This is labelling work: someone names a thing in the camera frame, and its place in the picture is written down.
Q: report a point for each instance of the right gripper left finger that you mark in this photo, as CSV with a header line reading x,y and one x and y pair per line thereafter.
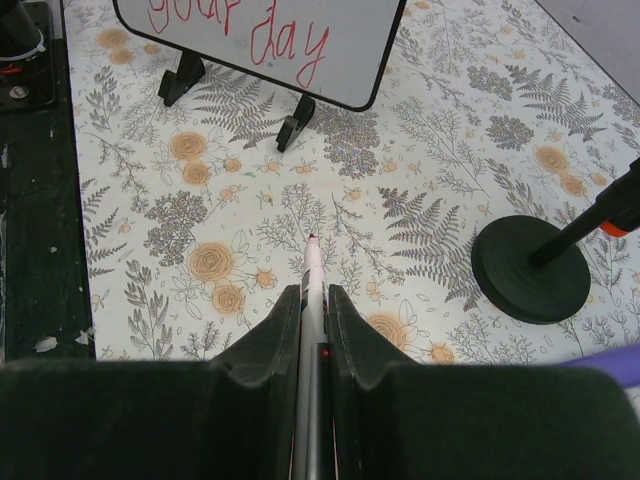
x,y
230,417

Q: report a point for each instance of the floral patterned table mat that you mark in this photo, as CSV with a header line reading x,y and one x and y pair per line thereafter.
x,y
194,223

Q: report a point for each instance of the black round microphone stand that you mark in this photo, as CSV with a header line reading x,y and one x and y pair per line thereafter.
x,y
535,272

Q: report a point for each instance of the purple microphone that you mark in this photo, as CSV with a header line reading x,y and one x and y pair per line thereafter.
x,y
621,363

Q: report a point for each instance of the small black-framed whiteboard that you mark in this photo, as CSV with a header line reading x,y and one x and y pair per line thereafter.
x,y
333,50

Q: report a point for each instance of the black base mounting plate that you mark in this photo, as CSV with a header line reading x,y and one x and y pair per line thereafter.
x,y
45,310

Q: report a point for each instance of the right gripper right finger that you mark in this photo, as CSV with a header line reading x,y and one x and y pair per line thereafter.
x,y
398,419

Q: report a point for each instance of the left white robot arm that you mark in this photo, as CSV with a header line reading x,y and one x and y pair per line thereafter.
x,y
21,39

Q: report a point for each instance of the white red-capped marker pen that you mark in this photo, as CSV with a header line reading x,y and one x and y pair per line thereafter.
x,y
309,459

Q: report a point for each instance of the wire whiteboard easel stand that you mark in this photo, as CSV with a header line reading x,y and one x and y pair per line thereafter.
x,y
191,70

